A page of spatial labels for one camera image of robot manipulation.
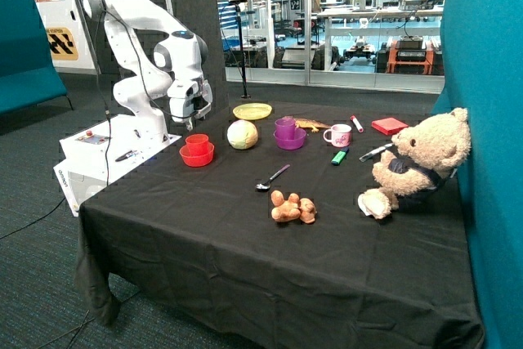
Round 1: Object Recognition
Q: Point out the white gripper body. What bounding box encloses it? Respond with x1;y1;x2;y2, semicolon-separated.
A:
167;78;212;123

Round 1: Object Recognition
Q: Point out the red plastic cup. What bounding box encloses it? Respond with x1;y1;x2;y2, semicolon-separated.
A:
186;133;209;156

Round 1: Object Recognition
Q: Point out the purple plastic cup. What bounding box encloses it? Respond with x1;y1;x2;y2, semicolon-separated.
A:
275;117;296;140

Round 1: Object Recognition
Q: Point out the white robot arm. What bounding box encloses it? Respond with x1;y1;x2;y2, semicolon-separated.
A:
83;0;212;142

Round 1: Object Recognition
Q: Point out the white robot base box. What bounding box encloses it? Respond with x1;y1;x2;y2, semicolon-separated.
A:
54;114;180;216

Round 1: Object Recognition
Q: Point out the red plastic bowl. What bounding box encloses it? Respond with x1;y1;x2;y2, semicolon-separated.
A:
179;142;215;168

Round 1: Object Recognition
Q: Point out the toy cabbage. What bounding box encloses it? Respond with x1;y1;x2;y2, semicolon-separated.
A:
227;119;258;150

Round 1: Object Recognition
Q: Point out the yellow-green plastic plate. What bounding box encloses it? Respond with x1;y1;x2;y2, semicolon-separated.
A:
232;103;273;121

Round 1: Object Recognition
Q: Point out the black pen on base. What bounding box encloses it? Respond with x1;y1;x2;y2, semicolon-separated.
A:
115;150;139;163

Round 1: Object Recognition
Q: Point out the metal spoon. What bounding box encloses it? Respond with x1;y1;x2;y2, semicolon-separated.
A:
255;164;290;191

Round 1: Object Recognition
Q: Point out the toy lizard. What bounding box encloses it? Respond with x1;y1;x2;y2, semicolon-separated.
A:
294;118;331;133

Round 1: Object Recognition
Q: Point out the purple plastic bowl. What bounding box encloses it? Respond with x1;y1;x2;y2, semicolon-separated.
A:
273;128;307;150

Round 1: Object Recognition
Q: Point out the black microphone stand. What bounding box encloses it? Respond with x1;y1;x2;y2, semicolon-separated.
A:
228;0;250;99

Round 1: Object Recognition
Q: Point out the black tablecloth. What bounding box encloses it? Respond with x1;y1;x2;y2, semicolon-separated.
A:
74;103;485;348

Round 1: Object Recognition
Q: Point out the small brown plush toy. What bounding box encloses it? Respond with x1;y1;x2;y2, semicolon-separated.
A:
270;190;317;224

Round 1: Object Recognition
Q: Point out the yellow black sign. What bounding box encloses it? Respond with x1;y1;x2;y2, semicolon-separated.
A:
46;27;78;61

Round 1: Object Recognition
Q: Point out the pink white mug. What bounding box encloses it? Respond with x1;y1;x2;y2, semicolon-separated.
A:
323;124;351;148

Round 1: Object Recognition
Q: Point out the green highlighter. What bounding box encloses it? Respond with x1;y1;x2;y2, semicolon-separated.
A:
331;146;350;166

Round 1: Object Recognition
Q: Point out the red whiteboard marker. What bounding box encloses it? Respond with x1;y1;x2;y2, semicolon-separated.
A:
351;115;364;133

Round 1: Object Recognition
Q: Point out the teal sofa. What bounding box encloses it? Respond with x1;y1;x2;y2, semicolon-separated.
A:
1;0;68;114

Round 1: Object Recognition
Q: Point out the metal knife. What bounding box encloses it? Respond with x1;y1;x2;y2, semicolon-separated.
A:
359;143;394;162

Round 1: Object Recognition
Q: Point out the red box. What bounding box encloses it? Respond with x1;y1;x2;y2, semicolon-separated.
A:
371;117;409;136

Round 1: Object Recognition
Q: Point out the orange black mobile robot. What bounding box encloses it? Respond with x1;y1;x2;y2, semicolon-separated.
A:
382;35;445;76

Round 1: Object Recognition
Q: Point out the large beige teddy bear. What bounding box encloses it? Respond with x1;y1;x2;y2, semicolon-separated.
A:
358;107;472;219

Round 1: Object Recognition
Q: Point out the teal partition panel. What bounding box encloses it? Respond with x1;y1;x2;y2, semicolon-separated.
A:
435;0;522;348

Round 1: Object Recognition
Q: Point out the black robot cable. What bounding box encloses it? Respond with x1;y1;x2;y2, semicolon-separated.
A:
93;9;185;186

